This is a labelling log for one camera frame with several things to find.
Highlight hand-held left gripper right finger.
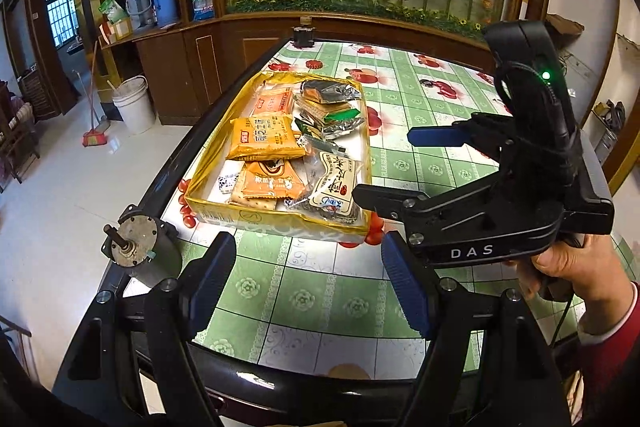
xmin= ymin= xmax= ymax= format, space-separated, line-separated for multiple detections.
xmin=380 ymin=231 xmax=571 ymax=427

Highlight blue thermos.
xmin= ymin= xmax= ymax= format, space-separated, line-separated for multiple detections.
xmin=149 ymin=0 xmax=180 ymax=28

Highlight person's right forearm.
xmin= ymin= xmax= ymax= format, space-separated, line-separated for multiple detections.
xmin=575 ymin=282 xmax=640 ymax=427

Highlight small silver packet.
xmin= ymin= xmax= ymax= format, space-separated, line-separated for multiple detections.
xmin=320 ymin=117 xmax=367 ymax=140

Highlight dark metal tools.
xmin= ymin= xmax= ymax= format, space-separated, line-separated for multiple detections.
xmin=592 ymin=99 xmax=626 ymax=132

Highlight white foam box yellow tape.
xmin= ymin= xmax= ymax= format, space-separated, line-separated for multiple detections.
xmin=184 ymin=72 xmax=373 ymax=244

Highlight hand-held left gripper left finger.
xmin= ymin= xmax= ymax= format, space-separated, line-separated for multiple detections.
xmin=65 ymin=231 xmax=238 ymax=427

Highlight small cardboard box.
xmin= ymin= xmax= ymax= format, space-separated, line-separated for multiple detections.
xmin=107 ymin=18 xmax=133 ymax=42

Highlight large silver snack packet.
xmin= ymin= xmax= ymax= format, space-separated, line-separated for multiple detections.
xmin=300 ymin=78 xmax=363 ymax=105

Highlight brown wooden cabinet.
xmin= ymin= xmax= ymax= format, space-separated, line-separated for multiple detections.
xmin=70 ymin=0 xmax=296 ymax=128

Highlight fruit print tablecloth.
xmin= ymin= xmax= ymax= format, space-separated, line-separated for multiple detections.
xmin=122 ymin=39 xmax=626 ymax=380

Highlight white black snack packet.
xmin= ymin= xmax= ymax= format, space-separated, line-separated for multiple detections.
xmin=287 ymin=152 xmax=368 ymax=225

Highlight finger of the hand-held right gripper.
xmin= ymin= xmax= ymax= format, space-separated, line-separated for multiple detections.
xmin=351 ymin=183 xmax=431 ymax=223
xmin=406 ymin=114 xmax=506 ymax=152

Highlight wooden chair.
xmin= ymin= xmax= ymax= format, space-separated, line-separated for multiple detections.
xmin=0 ymin=79 xmax=42 ymax=188

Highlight clear grey jug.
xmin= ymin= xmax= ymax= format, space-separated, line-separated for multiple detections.
xmin=125 ymin=0 xmax=153 ymax=30

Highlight orange yellow biscuit packet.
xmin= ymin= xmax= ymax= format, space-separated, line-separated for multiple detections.
xmin=226 ymin=116 xmax=307 ymax=160

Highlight green yellow cracker pack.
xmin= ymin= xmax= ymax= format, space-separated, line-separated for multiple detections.
xmin=295 ymin=101 xmax=363 ymax=128

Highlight orange cracker pack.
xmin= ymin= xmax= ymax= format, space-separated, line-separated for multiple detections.
xmin=252 ymin=88 xmax=296 ymax=115

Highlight white plastic bucket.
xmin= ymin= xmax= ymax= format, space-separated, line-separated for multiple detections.
xmin=111 ymin=76 xmax=157 ymax=135

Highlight green white bag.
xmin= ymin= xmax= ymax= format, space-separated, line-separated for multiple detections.
xmin=98 ymin=0 xmax=130 ymax=25

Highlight person's right hand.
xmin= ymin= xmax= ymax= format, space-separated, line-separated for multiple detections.
xmin=502 ymin=232 xmax=638 ymax=335

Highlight grey electric motor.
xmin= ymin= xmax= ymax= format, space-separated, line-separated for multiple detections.
xmin=102 ymin=204 xmax=183 ymax=293

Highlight red broom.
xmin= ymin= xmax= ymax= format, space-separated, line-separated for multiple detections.
xmin=81 ymin=42 xmax=113 ymax=148

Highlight orange mascot snack packet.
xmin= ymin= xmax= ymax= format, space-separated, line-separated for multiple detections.
xmin=230 ymin=157 xmax=313 ymax=210

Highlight barred window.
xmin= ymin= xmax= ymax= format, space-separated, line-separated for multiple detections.
xmin=44 ymin=0 xmax=81 ymax=48

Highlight small dark bottle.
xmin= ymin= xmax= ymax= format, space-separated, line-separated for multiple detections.
xmin=291 ymin=18 xmax=315 ymax=48

